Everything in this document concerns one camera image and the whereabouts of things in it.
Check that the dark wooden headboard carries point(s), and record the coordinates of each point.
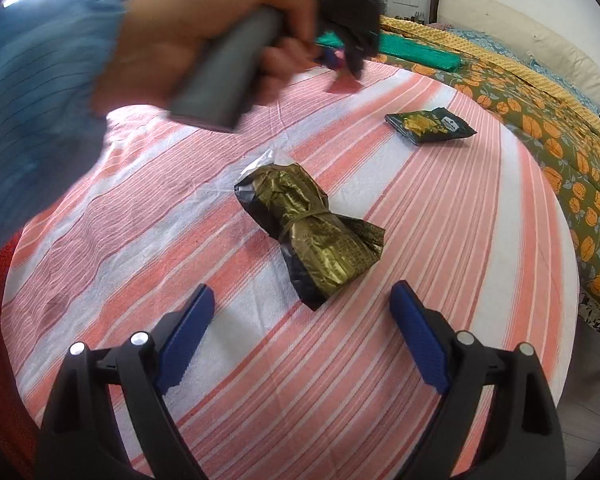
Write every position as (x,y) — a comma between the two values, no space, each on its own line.
(435,5)

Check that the orange floral green blanket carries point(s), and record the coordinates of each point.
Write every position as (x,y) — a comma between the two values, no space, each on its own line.
(555,125)

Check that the orange-red cloth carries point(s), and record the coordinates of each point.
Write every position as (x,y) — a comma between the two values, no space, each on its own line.
(0,335)

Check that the gold black foil wrapper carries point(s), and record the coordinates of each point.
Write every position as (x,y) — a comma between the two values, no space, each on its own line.
(305,210)

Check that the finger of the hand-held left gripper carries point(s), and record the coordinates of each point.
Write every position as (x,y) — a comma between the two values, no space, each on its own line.
(355,60)
(327,56)

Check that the beige pillow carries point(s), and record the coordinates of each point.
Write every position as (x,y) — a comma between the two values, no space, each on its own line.
(520,25)

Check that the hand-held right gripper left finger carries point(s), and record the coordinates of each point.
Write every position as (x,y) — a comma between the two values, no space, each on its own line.
(187,337)

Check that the blue patterned bedsheet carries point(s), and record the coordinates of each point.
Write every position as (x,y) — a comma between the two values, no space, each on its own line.
(505,50)

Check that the green mat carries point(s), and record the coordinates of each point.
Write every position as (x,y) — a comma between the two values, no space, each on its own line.
(415,52)

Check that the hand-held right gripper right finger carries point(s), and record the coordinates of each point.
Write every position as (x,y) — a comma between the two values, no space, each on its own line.
(420,340)

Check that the pink striped tablecloth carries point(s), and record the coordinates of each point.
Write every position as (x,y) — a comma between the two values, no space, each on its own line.
(430,235)

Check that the small black yellow packet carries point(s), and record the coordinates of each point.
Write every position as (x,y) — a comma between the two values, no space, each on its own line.
(430,125)

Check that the person's left hand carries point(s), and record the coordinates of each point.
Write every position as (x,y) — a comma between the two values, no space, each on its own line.
(155,50)

